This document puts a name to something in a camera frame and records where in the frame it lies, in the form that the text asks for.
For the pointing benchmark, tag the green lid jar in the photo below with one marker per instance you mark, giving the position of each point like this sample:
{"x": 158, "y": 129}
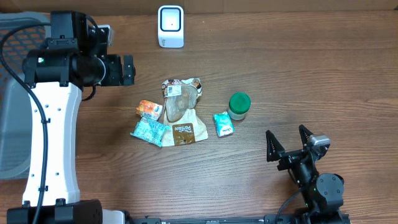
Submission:
{"x": 239, "y": 105}

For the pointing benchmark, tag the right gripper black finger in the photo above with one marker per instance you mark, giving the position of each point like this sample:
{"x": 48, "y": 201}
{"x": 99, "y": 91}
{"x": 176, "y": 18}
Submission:
{"x": 304, "y": 134}
{"x": 274, "y": 148}

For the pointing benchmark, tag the green white tissue pack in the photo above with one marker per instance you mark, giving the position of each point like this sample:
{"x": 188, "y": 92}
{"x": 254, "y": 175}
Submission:
{"x": 223, "y": 124}

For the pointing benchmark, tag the teal white snack packet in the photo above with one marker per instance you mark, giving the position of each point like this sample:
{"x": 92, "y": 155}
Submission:
{"x": 150, "y": 130}

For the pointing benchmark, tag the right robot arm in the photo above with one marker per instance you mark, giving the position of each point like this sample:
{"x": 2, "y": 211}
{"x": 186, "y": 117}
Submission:
{"x": 322, "y": 193}

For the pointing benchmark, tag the grey plastic basket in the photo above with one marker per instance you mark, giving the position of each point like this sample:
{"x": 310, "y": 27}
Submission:
{"x": 16, "y": 115}

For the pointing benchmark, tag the orange snack packet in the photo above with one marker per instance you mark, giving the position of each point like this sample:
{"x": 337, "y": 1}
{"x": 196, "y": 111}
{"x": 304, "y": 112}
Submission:
{"x": 149, "y": 110}

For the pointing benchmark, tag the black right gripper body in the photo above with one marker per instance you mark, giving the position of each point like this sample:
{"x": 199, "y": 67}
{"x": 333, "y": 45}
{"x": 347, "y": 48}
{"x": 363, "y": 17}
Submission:
{"x": 290, "y": 159}

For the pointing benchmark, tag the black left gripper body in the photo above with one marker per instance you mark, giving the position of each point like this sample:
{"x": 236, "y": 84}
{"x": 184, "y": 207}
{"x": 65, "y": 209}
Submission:
{"x": 114, "y": 74}

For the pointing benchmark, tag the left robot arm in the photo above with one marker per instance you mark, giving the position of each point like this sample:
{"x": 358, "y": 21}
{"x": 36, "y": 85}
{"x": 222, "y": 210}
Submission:
{"x": 73, "y": 57}

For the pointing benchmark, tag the brown pastry bag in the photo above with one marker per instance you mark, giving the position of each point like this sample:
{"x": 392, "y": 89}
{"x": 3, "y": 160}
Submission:
{"x": 180, "y": 100}

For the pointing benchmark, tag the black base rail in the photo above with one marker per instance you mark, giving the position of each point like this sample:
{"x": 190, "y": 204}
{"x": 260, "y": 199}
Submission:
{"x": 242, "y": 220}

